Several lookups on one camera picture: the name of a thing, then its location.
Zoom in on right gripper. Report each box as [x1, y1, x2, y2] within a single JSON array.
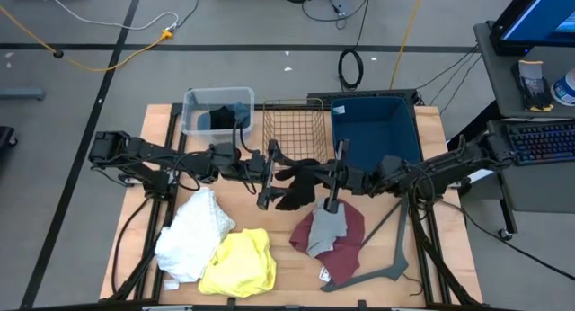
[[309, 139, 376, 213]]

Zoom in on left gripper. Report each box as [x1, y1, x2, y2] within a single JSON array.
[[245, 139, 296, 211]]

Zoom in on black cloth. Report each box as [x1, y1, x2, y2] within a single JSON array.
[[273, 157, 323, 212], [208, 105, 238, 131]]

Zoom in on light grey cloth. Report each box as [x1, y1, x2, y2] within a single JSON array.
[[305, 198, 349, 259]]

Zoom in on maroon cloth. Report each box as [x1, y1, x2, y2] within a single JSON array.
[[288, 198, 366, 286]]

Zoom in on dark clothes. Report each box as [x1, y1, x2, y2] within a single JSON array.
[[196, 102, 251, 133]]

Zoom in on white textured cloth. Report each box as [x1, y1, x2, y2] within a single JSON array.
[[154, 187, 237, 284]]

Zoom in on blue plastic bin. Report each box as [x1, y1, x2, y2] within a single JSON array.
[[330, 96, 423, 173]]

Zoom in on yellow cloth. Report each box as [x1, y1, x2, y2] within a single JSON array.
[[197, 227, 278, 298]]

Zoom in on clear plastic bin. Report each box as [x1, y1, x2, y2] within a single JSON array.
[[181, 86, 256, 138]]

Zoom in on dark grey hanger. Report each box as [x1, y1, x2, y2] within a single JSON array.
[[319, 194, 411, 294]]

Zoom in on grey desk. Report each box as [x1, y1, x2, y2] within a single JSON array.
[[473, 21, 575, 216]]

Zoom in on black keyboard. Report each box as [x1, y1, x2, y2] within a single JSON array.
[[505, 120, 575, 167]]

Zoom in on black work gloves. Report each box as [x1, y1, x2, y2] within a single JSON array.
[[510, 58, 554, 113]]

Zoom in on white wipes canister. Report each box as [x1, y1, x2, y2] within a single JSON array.
[[550, 67, 575, 108]]

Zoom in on computer monitor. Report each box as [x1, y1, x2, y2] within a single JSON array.
[[488, 0, 575, 57]]

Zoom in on grey furniture foot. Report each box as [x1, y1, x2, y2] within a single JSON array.
[[0, 86, 46, 102]]

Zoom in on gold wire basket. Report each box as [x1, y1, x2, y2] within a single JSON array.
[[261, 97, 329, 164]]

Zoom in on black coiled cable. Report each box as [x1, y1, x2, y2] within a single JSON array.
[[336, 0, 375, 93]]

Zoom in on yellow cable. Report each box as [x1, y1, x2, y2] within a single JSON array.
[[0, 4, 174, 74], [388, 0, 427, 91]]

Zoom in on thin black cable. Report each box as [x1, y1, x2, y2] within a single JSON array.
[[438, 198, 575, 283]]

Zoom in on white cable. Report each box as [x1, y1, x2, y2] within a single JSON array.
[[40, 0, 181, 32]]

